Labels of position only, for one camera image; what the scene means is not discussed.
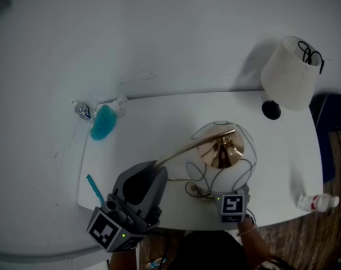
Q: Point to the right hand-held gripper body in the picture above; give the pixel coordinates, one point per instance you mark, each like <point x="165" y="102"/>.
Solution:
<point x="233" y="205"/>

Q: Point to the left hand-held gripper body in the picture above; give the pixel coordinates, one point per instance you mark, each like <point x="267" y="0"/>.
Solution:
<point x="104" y="231"/>

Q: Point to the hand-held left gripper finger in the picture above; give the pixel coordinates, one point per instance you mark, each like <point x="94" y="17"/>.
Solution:
<point x="124" y="184"/>
<point x="157" y="193"/>

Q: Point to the white globe lamp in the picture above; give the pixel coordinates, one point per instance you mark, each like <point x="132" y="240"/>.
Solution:
<point x="224" y="176"/>

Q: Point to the person's left forearm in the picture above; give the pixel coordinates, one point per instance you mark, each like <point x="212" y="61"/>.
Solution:
<point x="122" y="259"/>

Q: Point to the person's right forearm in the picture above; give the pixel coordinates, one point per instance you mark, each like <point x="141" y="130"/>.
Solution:
<point x="255" y="243"/>

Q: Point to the table lamp, white shade, black base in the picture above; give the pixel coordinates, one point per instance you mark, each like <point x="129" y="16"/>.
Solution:
<point x="288" y="74"/>

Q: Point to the person's dark garment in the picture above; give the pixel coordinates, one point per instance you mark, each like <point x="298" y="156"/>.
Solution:
<point x="210" y="252"/>

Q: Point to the clear water bottle blue label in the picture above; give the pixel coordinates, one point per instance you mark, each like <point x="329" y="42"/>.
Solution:
<point x="156" y="263"/>
<point x="84" y="110"/>

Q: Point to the blue liquid spray bottle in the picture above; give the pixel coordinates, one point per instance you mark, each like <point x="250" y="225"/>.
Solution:
<point x="103" y="124"/>

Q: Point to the clear water bottle red label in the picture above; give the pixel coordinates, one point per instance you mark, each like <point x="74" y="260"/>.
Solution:
<point x="316" y="202"/>

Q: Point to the dark blue chair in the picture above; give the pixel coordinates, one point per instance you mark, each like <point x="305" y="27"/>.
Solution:
<point x="328" y="111"/>

